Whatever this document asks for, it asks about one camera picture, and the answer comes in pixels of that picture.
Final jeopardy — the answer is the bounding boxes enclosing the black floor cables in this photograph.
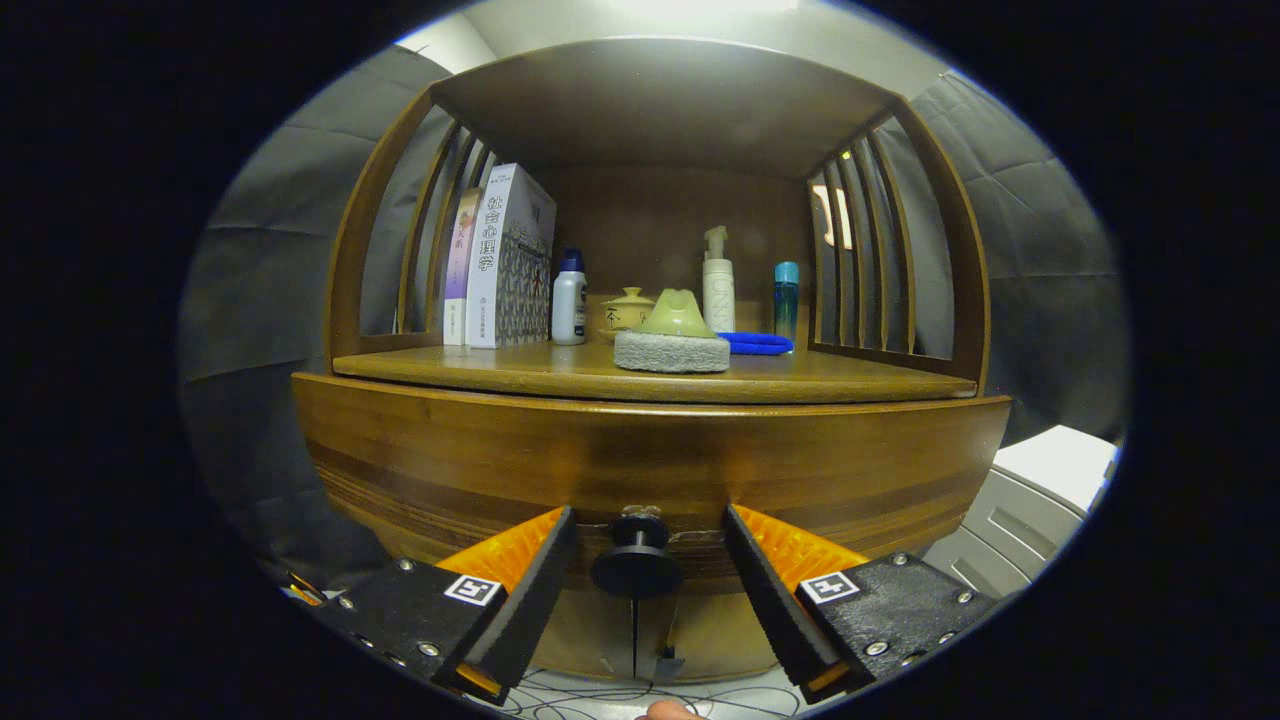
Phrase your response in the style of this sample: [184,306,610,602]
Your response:
[500,670,801,720]

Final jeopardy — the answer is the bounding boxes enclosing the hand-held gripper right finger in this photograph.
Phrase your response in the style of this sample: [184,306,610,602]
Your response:
[722,503,1001,704]

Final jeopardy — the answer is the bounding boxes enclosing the yellow ceramic lidded teacup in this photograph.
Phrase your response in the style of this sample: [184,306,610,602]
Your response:
[600,287,656,341]

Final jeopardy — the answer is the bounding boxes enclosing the wooden drawer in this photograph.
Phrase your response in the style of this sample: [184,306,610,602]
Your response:
[290,372,1013,596]

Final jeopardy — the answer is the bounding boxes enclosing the white grey side cabinet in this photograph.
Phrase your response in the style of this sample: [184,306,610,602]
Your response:
[920,425,1121,601]

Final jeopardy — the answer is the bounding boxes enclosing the clear blue bottle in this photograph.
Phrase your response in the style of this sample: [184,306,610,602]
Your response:
[773,262,801,346]

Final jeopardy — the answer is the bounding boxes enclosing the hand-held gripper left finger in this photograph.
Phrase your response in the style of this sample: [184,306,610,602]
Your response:
[310,505,579,707]

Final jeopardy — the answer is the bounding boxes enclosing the white pump bottle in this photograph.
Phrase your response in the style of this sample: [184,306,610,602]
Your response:
[702,226,737,334]

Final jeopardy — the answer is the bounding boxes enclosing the black drawer knob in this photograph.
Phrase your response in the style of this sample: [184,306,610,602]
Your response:
[590,512,685,601]

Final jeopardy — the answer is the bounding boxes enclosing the brown wooden cabinet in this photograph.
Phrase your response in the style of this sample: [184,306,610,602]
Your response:
[290,37,1013,691]

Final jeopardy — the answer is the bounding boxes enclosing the green handled grey scrub sponge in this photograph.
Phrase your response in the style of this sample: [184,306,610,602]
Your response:
[612,289,732,375]

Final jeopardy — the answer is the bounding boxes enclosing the black backdrop cloth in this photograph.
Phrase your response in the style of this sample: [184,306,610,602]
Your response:
[178,45,1131,591]

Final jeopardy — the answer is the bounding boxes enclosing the pink purple book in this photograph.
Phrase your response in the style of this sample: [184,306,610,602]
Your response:
[443,187,484,347]

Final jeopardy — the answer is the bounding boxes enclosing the white bottle blue cap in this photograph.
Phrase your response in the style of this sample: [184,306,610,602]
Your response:
[551,248,588,347]

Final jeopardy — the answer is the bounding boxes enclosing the white patterned book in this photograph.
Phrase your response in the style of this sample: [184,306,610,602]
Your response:
[465,163,558,350]

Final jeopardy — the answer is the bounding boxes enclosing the blue folded cloth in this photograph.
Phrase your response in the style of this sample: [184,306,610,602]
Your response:
[718,331,796,357]

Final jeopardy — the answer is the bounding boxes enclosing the wooden countertop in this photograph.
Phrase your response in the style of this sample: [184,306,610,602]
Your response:
[332,295,979,406]

